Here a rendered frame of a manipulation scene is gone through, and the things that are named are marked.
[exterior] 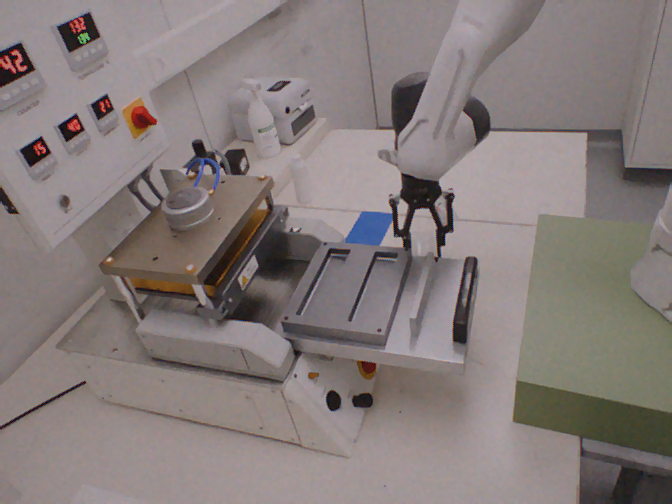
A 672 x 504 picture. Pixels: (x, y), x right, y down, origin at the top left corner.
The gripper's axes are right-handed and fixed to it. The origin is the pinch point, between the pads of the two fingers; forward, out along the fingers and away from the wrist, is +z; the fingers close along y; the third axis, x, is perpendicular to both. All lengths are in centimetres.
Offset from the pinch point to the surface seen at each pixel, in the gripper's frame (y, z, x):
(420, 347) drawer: -2.8, -14.2, -40.0
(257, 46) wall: -55, -17, 110
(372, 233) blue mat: -12.5, 8.2, 17.9
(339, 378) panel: -16.9, -0.7, -34.6
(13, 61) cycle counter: -52, -56, -24
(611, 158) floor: 110, 83, 167
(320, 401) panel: -19.4, -2.7, -40.4
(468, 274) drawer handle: 5.4, -18.2, -29.6
